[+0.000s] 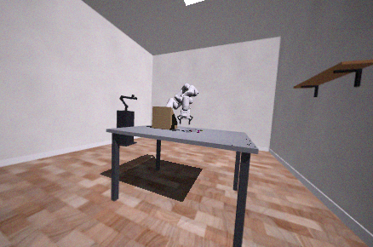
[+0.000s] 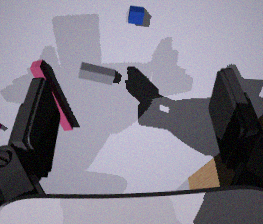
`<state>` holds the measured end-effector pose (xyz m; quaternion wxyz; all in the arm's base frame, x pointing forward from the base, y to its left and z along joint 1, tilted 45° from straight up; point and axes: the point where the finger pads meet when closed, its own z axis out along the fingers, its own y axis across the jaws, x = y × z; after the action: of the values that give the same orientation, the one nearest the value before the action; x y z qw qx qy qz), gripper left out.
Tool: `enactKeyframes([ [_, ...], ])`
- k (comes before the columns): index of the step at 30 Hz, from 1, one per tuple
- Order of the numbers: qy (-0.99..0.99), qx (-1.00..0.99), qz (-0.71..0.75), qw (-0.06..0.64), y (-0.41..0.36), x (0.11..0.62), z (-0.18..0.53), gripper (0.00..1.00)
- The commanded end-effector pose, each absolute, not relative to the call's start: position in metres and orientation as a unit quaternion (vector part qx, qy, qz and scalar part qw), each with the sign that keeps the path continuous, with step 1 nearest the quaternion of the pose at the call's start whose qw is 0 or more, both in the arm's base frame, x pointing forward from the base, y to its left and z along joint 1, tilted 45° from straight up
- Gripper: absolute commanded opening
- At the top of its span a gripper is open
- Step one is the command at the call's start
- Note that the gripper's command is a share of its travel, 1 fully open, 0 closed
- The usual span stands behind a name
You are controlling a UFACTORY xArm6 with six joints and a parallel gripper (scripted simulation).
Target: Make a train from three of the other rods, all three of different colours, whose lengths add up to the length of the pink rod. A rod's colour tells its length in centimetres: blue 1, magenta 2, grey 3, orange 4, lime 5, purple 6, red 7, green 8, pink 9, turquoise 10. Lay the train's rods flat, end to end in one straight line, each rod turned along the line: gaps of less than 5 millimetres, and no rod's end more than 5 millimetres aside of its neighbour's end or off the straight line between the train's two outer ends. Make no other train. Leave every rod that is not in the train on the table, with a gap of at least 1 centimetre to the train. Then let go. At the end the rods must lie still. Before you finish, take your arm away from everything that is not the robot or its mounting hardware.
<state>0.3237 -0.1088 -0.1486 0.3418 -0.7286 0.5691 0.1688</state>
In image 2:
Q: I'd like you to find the pink rod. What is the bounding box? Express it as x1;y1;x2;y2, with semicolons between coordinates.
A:
30;60;74;131

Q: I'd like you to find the small blue block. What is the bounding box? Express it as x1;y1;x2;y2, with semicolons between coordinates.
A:
128;6;144;25

